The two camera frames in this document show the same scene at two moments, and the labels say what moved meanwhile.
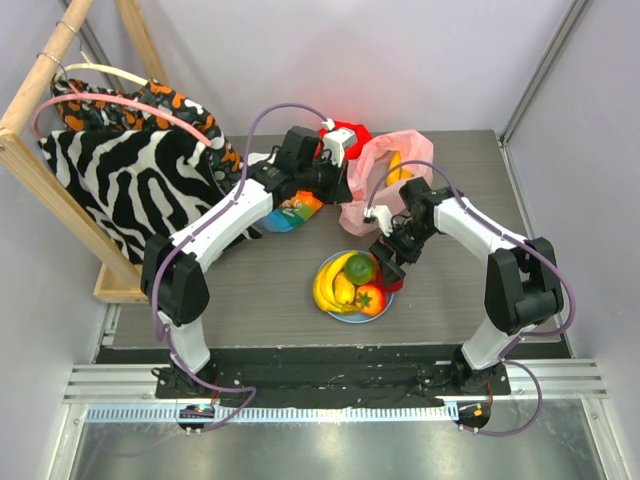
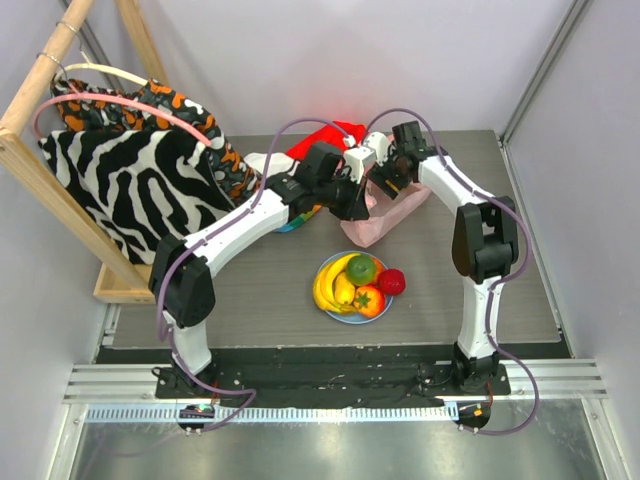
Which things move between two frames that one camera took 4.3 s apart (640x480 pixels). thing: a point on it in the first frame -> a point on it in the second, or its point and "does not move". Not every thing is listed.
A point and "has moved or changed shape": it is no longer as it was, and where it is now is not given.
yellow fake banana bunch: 324,286 does not move
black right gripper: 395,245 -> 385,180
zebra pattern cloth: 139,185 does not move
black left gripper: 339,192 -> 356,208
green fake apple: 359,269 does not move
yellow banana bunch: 344,290 does not move
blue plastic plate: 357,318 does not move
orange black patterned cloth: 156,105 does not move
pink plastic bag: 382,166 has moved or changed shape
